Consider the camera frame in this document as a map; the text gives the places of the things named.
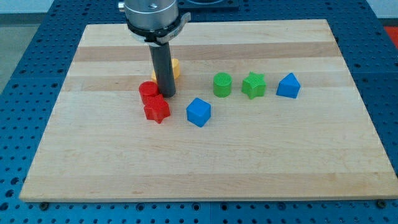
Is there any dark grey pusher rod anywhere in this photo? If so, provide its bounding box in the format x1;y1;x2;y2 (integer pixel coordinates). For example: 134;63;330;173
149;43;176;98

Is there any yellow block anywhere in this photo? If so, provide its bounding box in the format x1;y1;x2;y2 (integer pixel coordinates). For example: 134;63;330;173
151;58;180;83

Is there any red star block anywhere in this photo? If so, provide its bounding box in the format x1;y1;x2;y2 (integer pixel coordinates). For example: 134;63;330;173
144;95;170;124

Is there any green star block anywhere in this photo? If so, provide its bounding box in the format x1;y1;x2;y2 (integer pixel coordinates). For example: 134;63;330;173
241;72;267;100

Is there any red cylinder block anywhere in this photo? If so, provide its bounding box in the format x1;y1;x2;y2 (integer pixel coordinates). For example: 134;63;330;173
139;81;160;105

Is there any green cylinder block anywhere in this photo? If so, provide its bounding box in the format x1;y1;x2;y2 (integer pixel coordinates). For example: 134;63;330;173
213;72;233;98

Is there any blue cube block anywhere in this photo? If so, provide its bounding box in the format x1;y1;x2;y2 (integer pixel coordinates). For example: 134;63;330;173
186;98;211;127

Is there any wooden board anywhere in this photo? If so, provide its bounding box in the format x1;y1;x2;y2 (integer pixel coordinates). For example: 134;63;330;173
20;19;397;203

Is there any blue triangular prism block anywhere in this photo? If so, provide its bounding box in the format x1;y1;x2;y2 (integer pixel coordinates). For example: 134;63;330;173
276;73;301;98

